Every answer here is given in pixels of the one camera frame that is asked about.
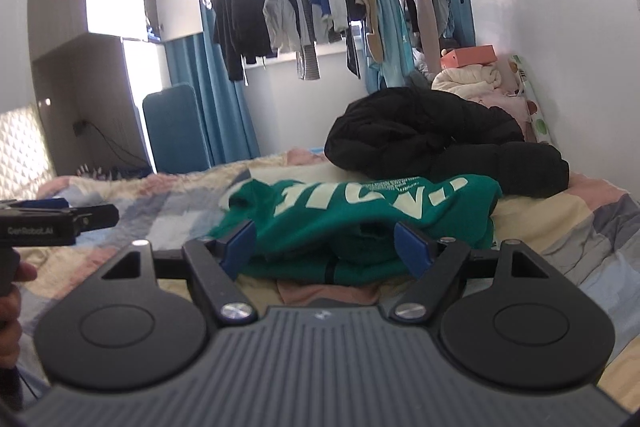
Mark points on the black wall charger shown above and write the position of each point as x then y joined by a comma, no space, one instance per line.
79,128

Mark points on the small cosmetic bottles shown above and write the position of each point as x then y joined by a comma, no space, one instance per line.
94,172

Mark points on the cream bundled blanket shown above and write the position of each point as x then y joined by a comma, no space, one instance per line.
465,82

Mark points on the blue window curtain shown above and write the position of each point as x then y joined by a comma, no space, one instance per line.
220,107

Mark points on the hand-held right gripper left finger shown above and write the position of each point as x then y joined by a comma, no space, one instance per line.
240,242

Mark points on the black puffer jacket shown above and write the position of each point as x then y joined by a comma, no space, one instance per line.
425,132

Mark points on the black hanging jacket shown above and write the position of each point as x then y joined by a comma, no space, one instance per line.
240,17

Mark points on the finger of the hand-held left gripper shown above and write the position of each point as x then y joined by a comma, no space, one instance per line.
45,204
97,217

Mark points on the cream quilted headboard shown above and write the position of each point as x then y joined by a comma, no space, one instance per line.
25,147

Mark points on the blue upholstered panel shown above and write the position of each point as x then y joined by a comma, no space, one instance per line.
172,127

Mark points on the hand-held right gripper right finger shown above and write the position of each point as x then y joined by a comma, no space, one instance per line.
412,247

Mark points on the pink floral blanket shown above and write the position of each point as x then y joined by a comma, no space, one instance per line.
505,99

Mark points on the person's left hand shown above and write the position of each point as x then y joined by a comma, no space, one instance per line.
10,327

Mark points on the patchwork quilt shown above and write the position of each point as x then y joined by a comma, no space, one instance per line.
550,227

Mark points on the white hanging shirt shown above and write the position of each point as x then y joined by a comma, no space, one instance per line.
282,17

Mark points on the green hoodie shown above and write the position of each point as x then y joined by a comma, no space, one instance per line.
310,217

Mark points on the polka dot cushion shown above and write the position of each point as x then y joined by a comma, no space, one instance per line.
532,107

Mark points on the pink shoebox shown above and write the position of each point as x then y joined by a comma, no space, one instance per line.
470,57

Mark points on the striped hanging shirt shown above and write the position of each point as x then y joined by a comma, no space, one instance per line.
310,62

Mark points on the dark patterned hanging garment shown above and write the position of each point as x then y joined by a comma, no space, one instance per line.
447,2

